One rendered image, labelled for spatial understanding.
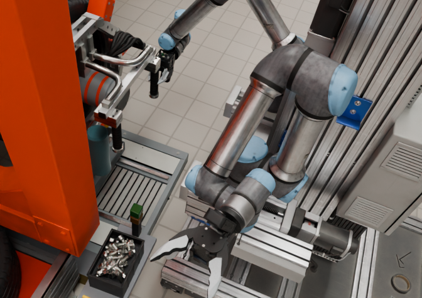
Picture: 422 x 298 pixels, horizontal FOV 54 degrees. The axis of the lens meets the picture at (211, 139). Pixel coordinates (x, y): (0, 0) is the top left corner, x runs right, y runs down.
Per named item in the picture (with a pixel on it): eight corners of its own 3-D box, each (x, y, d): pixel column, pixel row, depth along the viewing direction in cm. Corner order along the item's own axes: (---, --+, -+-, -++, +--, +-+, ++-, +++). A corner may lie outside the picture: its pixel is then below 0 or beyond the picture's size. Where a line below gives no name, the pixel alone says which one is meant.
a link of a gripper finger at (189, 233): (173, 256, 88) (211, 246, 90) (172, 253, 87) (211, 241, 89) (167, 238, 92) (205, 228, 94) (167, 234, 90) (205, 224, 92)
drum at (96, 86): (87, 84, 180) (84, 59, 169) (132, 100, 178) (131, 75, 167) (69, 105, 171) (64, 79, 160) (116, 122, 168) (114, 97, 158)
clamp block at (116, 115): (101, 111, 155) (100, 101, 151) (123, 120, 154) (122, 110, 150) (94, 120, 152) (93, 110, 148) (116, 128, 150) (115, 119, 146)
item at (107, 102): (85, 64, 159) (83, 41, 151) (131, 79, 157) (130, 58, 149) (59, 92, 148) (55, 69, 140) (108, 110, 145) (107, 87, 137)
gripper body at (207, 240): (214, 276, 92) (243, 238, 99) (215, 257, 86) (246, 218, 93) (186, 258, 95) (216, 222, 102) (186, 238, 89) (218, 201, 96)
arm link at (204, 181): (269, 22, 102) (175, 188, 110) (308, 42, 99) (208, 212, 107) (277, 34, 113) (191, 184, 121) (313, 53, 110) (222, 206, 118)
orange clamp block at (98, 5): (93, 16, 167) (98, -6, 165) (111, 22, 166) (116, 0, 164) (85, 15, 160) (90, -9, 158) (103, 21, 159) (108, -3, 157)
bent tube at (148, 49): (110, 36, 172) (109, 14, 164) (153, 51, 170) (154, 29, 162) (88, 61, 161) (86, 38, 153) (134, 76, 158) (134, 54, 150)
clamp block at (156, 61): (140, 60, 177) (140, 50, 173) (160, 67, 176) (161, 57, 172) (135, 67, 173) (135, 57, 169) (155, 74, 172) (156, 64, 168)
